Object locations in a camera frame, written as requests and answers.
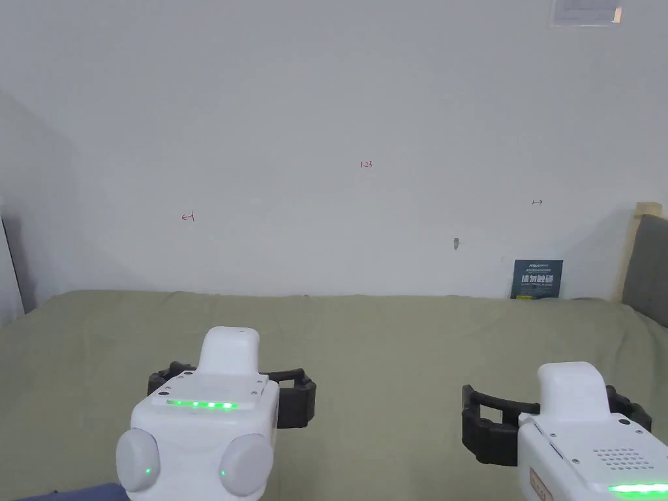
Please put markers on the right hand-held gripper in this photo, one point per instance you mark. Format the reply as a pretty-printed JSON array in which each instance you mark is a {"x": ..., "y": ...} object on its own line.
[{"x": 584, "y": 449}]

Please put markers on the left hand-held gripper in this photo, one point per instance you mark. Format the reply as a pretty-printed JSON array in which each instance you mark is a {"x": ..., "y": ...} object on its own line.
[{"x": 201, "y": 428}]

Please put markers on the dark printed card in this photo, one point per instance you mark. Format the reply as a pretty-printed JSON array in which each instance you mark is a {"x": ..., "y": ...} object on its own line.
[{"x": 537, "y": 279}]

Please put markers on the bed with pale green sheet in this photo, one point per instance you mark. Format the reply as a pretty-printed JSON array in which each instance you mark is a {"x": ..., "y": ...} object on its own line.
[{"x": 386, "y": 355}]

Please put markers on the grey padded headboard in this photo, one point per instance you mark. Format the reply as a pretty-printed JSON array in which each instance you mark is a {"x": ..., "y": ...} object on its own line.
[{"x": 647, "y": 266}]

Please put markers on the dark blue garment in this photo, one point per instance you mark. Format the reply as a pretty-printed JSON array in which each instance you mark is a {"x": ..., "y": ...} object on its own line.
[{"x": 78, "y": 493}]

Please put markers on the paper notice on wall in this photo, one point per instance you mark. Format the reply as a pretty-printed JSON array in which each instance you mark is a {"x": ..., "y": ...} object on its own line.
[{"x": 584, "y": 11}]

